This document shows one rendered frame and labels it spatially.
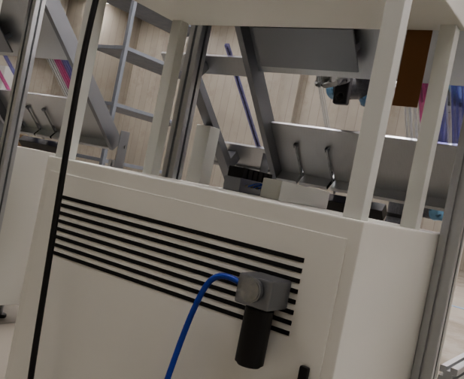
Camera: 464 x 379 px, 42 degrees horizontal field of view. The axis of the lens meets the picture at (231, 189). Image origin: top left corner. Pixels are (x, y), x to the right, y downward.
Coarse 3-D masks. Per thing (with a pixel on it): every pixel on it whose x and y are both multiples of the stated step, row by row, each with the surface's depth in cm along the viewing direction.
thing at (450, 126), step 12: (420, 96) 158; (456, 96) 152; (408, 108) 162; (420, 108) 160; (444, 108) 156; (456, 108) 154; (408, 120) 164; (420, 120) 162; (444, 120) 158; (456, 120) 156; (408, 132) 167; (444, 132) 161; (456, 132) 159
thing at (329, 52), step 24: (264, 48) 170; (288, 48) 165; (312, 48) 161; (336, 48) 157; (360, 48) 158; (432, 48) 147; (456, 48) 143; (288, 72) 176; (312, 72) 171; (336, 72) 166; (360, 72) 162; (456, 72) 147
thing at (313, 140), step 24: (288, 144) 194; (312, 144) 188; (336, 144) 182; (384, 144) 173; (408, 144) 168; (456, 144) 160; (288, 168) 200; (312, 168) 194; (336, 168) 189; (384, 168) 178; (408, 168) 173; (432, 168) 169; (432, 192) 174
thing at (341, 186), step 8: (280, 176) 200; (288, 176) 199; (296, 176) 198; (304, 176) 197; (312, 176) 196; (304, 184) 195; (312, 184) 193; (320, 184) 192; (328, 184) 191; (336, 184) 190; (344, 184) 189; (344, 192) 187; (376, 192) 182; (384, 192) 182; (392, 192) 181; (400, 192) 180; (384, 200) 180; (392, 200) 179; (400, 200) 177; (432, 200) 174; (440, 200) 173; (432, 208) 172; (440, 208) 171
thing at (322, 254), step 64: (192, 0) 128; (256, 0) 119; (320, 0) 112; (384, 0) 105; (448, 0) 101; (384, 64) 89; (448, 64) 110; (64, 128) 125; (384, 128) 90; (64, 192) 121; (128, 192) 112; (64, 256) 119; (128, 256) 110; (192, 256) 102; (256, 256) 95; (320, 256) 90; (64, 320) 117; (128, 320) 109; (192, 320) 96; (256, 320) 88; (320, 320) 88
